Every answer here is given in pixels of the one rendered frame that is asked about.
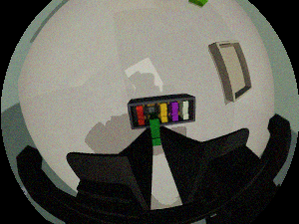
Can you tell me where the black fuse block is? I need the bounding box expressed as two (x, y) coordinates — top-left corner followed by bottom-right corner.
(127, 93), (195, 130)

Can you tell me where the beige square tray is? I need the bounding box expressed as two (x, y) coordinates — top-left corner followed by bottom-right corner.
(207, 40), (253, 103)

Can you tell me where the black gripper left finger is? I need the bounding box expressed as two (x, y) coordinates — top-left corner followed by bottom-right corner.
(66, 128), (152, 211)

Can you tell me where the yellow fuse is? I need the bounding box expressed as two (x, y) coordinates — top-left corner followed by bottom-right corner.
(158, 103), (166, 122)

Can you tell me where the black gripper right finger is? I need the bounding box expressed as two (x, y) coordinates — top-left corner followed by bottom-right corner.
(158, 126), (250, 204)

